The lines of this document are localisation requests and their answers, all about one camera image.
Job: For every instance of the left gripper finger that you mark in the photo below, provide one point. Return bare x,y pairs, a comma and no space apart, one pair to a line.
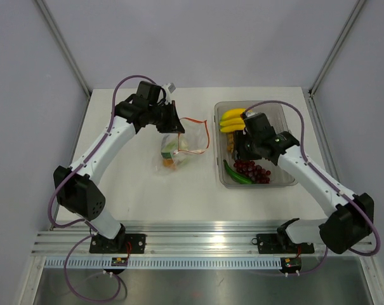
170,129
173,115

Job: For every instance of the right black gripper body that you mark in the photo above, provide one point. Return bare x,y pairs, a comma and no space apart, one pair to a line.
252,150

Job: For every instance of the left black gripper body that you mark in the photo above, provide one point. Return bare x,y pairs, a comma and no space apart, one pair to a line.
159,113

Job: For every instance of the yellow banana bunch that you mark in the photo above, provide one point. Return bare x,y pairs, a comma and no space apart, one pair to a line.
231,121

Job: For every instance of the clear zip top bag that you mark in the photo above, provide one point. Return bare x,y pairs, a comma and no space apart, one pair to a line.
198,139

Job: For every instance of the white cauliflower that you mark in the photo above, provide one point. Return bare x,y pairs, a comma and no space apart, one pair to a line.
181,155

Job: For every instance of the orange yellow pepper cluster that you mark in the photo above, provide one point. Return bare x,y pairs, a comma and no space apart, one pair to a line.
169,163

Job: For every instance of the green chili pepper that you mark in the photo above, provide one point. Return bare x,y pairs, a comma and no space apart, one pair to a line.
236,177

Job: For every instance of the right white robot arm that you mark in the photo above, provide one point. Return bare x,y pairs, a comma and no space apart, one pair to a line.
348,217

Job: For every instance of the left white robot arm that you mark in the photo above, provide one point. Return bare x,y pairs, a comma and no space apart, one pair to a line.
76,187

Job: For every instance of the clear plastic food bin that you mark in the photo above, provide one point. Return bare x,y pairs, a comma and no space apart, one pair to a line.
276,117

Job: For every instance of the brown longan cluster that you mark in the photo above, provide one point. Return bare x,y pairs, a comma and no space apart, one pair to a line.
230,142

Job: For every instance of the red grape bunch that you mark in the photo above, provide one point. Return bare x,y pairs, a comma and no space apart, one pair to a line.
257,173

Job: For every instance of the right small circuit board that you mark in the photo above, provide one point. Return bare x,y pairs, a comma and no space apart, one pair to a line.
291,263

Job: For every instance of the small circuit board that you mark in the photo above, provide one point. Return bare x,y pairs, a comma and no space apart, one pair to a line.
291,263
119,262

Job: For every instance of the left small circuit board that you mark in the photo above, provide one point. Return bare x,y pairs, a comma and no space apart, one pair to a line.
119,262

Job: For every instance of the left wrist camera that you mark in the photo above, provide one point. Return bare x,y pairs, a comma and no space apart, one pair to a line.
169,88

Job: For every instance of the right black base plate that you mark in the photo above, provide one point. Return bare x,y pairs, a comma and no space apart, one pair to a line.
279,242

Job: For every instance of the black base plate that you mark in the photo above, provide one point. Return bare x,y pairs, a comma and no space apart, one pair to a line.
123,243
279,242

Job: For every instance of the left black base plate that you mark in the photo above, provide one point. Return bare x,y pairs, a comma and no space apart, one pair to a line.
123,243

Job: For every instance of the left frame post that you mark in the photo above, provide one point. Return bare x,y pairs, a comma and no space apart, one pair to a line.
57,35

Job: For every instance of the frame post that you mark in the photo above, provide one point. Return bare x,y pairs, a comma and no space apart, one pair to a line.
57,35
337,45

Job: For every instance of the aluminium rail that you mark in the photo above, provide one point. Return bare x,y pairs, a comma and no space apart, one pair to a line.
169,239

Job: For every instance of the right frame post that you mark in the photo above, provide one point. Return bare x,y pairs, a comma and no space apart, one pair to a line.
337,45

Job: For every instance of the white slotted cable duct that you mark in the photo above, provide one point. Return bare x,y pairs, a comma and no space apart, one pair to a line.
176,263

